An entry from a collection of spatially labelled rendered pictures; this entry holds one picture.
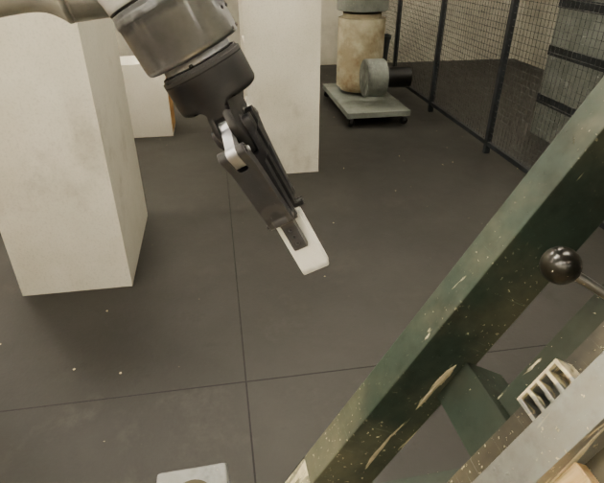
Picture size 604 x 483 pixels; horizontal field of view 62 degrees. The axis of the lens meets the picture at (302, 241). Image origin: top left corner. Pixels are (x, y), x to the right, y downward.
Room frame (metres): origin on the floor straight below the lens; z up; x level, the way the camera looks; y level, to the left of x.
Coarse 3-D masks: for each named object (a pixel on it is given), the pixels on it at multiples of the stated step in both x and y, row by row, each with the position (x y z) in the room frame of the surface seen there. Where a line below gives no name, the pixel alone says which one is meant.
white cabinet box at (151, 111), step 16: (128, 64) 4.98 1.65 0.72; (128, 80) 4.98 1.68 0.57; (144, 80) 5.00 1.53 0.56; (160, 80) 5.02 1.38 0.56; (128, 96) 4.97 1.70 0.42; (144, 96) 5.00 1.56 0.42; (160, 96) 5.02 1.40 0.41; (144, 112) 4.99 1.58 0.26; (160, 112) 5.02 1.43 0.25; (144, 128) 4.99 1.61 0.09; (160, 128) 5.01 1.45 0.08
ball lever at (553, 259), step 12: (552, 252) 0.41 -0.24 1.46; (564, 252) 0.40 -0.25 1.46; (576, 252) 0.41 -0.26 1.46; (540, 264) 0.41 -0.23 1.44; (552, 264) 0.40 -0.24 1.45; (564, 264) 0.39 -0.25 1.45; (576, 264) 0.39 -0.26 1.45; (552, 276) 0.40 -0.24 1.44; (564, 276) 0.39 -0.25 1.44; (576, 276) 0.39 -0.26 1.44; (588, 288) 0.40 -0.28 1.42; (600, 288) 0.39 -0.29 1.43
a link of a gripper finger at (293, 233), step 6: (276, 222) 0.41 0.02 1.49; (282, 222) 0.41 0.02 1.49; (288, 222) 0.42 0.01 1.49; (294, 222) 0.44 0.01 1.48; (282, 228) 0.43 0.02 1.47; (288, 228) 0.43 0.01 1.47; (294, 228) 0.43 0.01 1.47; (288, 234) 0.43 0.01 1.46; (294, 234) 0.43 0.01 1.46; (300, 234) 0.43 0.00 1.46; (294, 240) 0.43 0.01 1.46; (300, 240) 0.43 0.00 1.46; (306, 240) 0.44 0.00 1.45; (294, 246) 0.43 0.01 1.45; (300, 246) 0.43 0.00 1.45
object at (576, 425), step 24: (600, 360) 0.39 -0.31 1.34; (576, 384) 0.38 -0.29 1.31; (600, 384) 0.37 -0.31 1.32; (552, 408) 0.38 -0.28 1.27; (576, 408) 0.36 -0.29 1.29; (600, 408) 0.35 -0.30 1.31; (528, 432) 0.38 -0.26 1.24; (552, 432) 0.36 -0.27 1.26; (576, 432) 0.35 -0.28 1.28; (600, 432) 0.34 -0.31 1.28; (504, 456) 0.37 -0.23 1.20; (528, 456) 0.36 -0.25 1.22; (552, 456) 0.34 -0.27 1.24; (576, 456) 0.34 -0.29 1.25; (480, 480) 0.37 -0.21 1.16; (504, 480) 0.35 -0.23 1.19; (528, 480) 0.34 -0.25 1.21; (552, 480) 0.34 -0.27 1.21
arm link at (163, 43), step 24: (144, 0) 0.41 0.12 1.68; (168, 0) 0.41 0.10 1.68; (192, 0) 0.42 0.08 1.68; (216, 0) 0.44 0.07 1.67; (120, 24) 0.42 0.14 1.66; (144, 24) 0.41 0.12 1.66; (168, 24) 0.41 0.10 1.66; (192, 24) 0.42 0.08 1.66; (216, 24) 0.43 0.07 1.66; (144, 48) 0.42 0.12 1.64; (168, 48) 0.41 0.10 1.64; (192, 48) 0.41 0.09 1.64; (216, 48) 0.43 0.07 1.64; (168, 72) 0.43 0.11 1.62
